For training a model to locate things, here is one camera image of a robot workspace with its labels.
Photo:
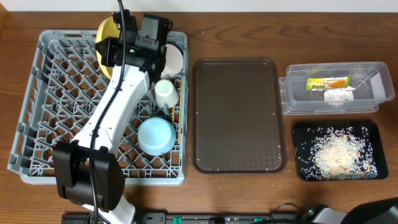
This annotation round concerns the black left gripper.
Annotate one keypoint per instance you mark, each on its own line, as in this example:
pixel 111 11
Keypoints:
pixel 104 48

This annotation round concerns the white bowl with food residue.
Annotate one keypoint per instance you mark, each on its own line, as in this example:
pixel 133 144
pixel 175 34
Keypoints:
pixel 173 62

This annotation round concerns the yellow-green plate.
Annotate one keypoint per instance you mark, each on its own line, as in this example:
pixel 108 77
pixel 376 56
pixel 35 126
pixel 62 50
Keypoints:
pixel 106 29

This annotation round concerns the cream white cup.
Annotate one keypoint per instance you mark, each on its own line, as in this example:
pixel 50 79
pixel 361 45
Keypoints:
pixel 166 94

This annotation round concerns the green orange snack wrapper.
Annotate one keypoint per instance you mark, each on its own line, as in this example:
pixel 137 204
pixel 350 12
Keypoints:
pixel 327 83

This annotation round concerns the white tissue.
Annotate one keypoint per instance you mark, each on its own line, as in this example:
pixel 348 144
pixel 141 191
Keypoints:
pixel 338 96

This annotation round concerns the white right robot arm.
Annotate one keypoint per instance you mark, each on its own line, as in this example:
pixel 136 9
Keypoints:
pixel 378 212

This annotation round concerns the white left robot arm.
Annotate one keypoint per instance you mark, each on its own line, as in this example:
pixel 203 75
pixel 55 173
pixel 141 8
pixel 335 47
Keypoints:
pixel 87 170

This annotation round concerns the grey plastic dishwasher rack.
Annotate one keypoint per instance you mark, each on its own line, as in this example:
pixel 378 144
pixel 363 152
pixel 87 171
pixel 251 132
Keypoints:
pixel 65 85

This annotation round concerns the clear plastic waste bin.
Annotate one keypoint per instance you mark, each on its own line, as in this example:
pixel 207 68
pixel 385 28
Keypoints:
pixel 371 80

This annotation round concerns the black waste tray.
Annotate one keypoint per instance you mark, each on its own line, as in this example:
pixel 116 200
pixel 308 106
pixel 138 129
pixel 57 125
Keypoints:
pixel 374 136

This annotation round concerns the spilled rice food waste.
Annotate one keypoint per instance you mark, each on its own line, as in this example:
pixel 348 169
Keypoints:
pixel 335 154

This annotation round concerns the dark brown serving tray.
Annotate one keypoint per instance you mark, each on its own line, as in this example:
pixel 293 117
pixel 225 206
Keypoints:
pixel 237 117

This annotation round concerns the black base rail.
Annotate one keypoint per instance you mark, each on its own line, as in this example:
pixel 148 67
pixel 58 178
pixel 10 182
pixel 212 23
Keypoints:
pixel 163 218

